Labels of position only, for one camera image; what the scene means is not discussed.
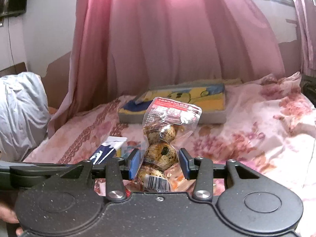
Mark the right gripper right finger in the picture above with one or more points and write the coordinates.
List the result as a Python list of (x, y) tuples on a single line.
[(200, 170)]

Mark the dark blue long packet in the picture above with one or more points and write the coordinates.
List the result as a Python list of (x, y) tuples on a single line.
[(107, 149)]

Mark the person left hand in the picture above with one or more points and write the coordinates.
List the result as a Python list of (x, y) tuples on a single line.
[(7, 213)]

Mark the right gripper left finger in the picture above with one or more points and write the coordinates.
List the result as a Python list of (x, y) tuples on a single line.
[(117, 170)]

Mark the floral pink bedsheet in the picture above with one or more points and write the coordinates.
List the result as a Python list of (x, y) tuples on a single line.
[(270, 128)]

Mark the grey pillow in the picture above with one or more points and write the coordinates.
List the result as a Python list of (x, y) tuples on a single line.
[(24, 115)]

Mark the gold foil snack packet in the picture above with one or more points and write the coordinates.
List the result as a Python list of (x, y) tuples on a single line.
[(177, 180)]

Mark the pink side curtain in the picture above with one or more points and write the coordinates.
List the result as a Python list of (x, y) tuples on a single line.
[(305, 10)]

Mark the grey cardboard tray box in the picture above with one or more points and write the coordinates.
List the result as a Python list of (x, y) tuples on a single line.
[(210, 98)]

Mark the quail egg clear packet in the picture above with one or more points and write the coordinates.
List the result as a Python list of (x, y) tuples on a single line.
[(165, 130)]

